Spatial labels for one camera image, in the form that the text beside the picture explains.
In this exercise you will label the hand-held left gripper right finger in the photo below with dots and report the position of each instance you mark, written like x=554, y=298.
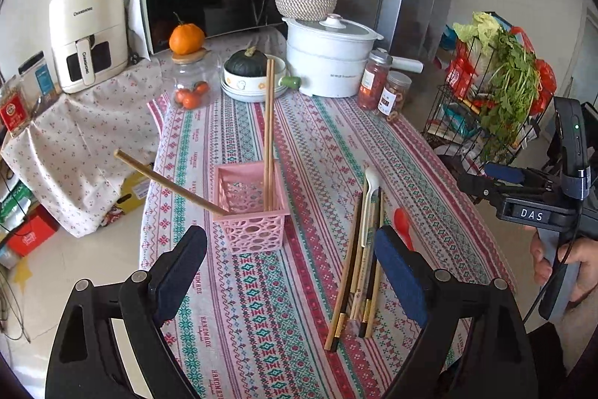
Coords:
x=402, y=282

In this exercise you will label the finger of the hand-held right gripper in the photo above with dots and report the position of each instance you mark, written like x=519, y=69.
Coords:
x=481, y=189
x=504, y=173

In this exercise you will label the yellow cardboard box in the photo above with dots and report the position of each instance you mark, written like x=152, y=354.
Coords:
x=135, y=191

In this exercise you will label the pale patterned chopstick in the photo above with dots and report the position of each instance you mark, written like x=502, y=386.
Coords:
x=362, y=287

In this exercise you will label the plain black chopstick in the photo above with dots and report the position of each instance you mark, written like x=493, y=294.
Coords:
x=369, y=277

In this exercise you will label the red snack packets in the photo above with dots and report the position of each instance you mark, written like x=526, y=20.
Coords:
x=462, y=69

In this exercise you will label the jar of dried fruit rings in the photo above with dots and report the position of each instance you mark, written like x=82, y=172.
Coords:
x=395, y=97

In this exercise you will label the person's right hand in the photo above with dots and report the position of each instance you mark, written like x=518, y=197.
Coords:
x=586, y=263

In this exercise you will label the clear container blue label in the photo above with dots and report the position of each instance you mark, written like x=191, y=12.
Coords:
x=42, y=76

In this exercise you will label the striped patterned tablecloth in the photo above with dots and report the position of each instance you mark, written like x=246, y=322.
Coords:
x=280, y=310

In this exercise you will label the pink perforated plastic basket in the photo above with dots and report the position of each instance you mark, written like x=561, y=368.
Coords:
x=252, y=230

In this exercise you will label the light wooden chopstick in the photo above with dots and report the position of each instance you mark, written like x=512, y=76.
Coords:
x=372, y=310

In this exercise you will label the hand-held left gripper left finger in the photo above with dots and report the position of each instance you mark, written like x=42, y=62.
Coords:
x=173, y=287

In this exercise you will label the black gold-band chopstick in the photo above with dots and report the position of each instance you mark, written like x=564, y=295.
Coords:
x=346, y=273

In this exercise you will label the orange plastic bag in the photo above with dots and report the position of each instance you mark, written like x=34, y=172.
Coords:
x=544, y=76

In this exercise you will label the napa cabbage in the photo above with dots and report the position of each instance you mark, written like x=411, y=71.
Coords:
x=479, y=27

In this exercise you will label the green leafy vegetables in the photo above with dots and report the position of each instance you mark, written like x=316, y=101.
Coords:
x=514, y=90

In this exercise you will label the red plastic spoon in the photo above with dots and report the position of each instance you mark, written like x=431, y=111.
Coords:
x=402, y=219

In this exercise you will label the white air fryer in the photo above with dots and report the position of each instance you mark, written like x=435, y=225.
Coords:
x=88, y=29

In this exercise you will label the glass jar with wooden lid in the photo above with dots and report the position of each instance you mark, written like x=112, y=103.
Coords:
x=187, y=74

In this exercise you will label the red cardboard box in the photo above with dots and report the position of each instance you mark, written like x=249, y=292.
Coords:
x=32, y=233

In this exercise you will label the jar of red dried fruit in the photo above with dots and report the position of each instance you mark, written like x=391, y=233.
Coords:
x=372, y=83

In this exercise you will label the green packet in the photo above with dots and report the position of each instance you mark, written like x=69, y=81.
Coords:
x=11, y=205

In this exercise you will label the large orange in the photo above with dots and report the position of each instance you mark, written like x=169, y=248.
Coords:
x=187, y=38

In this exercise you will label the green kabocha squash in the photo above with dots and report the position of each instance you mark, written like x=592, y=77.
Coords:
x=245, y=63

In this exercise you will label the white spoon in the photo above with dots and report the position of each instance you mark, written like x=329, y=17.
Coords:
x=369, y=184

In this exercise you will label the white electric pot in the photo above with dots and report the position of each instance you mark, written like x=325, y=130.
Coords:
x=327, y=62

